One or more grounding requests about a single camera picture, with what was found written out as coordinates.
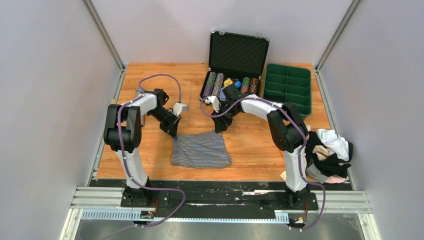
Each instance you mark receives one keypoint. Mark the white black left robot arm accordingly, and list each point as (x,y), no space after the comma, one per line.
(123,132)

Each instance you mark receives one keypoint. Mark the black poker chip case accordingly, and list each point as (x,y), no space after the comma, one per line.
(236,56)

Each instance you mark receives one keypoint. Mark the grey striped underwear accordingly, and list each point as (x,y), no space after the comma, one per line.
(205,150)

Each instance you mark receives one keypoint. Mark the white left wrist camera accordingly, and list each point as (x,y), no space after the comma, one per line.
(178,108)

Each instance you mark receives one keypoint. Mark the cream white garment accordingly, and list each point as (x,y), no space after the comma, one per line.
(283,175)

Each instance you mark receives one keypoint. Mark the clear tube of chips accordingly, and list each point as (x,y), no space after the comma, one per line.
(138,92)

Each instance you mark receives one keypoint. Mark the black garment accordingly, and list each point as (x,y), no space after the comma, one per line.
(322,164)

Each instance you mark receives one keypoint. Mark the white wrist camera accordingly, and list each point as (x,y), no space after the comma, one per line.
(178,108)
(213,100)

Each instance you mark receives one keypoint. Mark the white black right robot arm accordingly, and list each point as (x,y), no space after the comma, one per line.
(287,128)

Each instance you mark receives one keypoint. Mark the aluminium frame rail front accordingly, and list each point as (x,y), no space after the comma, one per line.
(103,203)

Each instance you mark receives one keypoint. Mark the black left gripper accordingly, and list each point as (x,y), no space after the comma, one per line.
(171,128)

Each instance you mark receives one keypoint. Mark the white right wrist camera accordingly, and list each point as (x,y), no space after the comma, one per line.
(213,100)

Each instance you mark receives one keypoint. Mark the green divided tray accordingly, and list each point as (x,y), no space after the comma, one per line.
(285,83)

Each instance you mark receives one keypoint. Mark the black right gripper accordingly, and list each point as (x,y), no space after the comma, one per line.
(221,124)

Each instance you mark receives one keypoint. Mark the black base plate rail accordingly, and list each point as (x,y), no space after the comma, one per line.
(220,199)

